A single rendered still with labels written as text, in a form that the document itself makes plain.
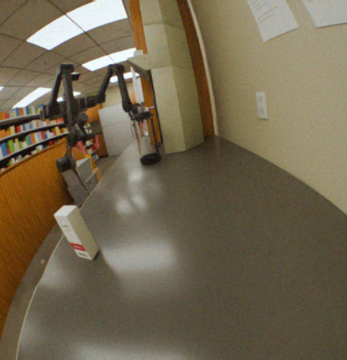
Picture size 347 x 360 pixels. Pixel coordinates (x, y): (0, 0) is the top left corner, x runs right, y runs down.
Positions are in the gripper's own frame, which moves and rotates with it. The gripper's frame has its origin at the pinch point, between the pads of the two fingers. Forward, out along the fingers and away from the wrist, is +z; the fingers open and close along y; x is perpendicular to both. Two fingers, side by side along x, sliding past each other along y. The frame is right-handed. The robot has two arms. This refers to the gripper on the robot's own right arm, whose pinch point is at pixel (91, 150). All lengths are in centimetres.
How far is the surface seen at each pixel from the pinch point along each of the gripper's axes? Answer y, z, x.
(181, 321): -47, 47, -61
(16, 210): -58, -36, 148
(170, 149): 22.7, 26.0, -27.4
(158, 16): 27, -42, -72
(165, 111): 23.1, 8.7, -38.1
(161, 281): -42, 44, -55
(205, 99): 72, 8, -47
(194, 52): 71, -28, -66
